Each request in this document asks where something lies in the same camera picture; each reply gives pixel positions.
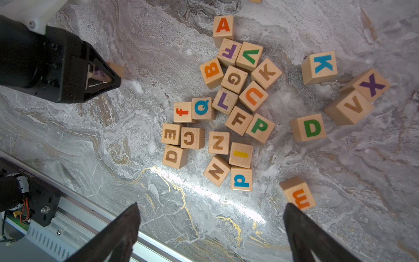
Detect brown n letter block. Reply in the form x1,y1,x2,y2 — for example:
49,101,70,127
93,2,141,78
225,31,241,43
208,131,231,155
203,155,231,187

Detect brown C letter block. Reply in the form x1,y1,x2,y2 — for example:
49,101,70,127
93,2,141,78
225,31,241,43
181,127,205,150

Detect brown K letter block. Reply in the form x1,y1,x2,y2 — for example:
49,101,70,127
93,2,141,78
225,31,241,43
251,59,283,90

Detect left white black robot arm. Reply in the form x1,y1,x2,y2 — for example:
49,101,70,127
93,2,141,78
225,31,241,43
1,1,121,104

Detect orange B letter block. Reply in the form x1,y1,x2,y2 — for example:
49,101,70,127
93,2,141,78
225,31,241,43
200,58,224,89

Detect purple X letter block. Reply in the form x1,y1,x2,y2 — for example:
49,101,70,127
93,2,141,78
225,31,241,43
340,68,391,103

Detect lower brown N letter block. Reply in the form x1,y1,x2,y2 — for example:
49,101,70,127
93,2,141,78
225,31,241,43
203,155,231,187

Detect aluminium rail frame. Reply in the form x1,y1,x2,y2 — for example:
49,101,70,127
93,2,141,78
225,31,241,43
0,150,197,262

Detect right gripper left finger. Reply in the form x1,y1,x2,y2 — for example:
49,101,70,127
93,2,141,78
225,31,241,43
65,202,141,262

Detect green P letter block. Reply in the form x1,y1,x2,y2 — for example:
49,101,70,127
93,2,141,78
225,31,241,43
246,114,275,144

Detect brown D letter block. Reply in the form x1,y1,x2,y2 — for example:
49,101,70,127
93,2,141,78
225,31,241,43
162,144,189,169

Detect brown E letter block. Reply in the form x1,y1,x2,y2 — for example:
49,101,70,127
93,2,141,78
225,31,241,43
161,123,183,146

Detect orange E letter block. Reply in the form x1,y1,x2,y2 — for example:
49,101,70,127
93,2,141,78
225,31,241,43
279,176,316,211

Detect brown F letter block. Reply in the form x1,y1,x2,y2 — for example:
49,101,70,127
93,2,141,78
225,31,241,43
225,106,253,136

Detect blue K letter block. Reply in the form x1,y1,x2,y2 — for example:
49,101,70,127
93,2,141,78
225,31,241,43
301,51,338,85

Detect green V letter block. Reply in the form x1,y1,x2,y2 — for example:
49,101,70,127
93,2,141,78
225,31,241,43
236,41,264,72

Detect orange U letter block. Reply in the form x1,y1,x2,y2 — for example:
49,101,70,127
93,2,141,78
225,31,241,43
239,81,268,112

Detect upper brown N letter block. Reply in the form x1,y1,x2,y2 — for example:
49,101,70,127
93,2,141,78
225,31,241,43
208,131,231,155

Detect green D letter block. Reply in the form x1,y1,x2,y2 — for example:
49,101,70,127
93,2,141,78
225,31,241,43
290,114,326,142

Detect brown G letter block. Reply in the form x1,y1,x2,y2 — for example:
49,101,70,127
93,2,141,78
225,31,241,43
221,65,248,95

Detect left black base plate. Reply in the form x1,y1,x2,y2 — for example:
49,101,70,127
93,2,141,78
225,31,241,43
1,158,61,227

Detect red A letter block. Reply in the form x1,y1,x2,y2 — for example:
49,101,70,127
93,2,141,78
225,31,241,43
213,15,234,48

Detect blue P letter block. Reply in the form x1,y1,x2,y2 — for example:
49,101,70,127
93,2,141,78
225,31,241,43
231,166,253,192

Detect blue Q letter block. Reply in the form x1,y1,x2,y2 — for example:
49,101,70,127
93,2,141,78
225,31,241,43
192,97,215,121

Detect brown V letter block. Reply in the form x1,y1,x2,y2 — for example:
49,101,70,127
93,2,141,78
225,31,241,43
324,90,374,126

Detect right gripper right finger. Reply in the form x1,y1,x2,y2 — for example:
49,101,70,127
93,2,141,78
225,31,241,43
283,203,359,262

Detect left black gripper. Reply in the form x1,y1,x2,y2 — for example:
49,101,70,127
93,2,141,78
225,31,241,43
33,26,121,103

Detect purple F letter block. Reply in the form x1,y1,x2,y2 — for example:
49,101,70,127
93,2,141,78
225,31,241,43
217,38,242,67

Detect purple L letter block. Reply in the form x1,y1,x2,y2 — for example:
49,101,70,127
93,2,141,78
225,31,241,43
212,87,239,115

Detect yellow I letter block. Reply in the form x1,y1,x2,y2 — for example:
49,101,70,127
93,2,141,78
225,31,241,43
229,142,253,169

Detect red f letter block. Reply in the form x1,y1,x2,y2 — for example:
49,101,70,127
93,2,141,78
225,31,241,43
173,102,197,123

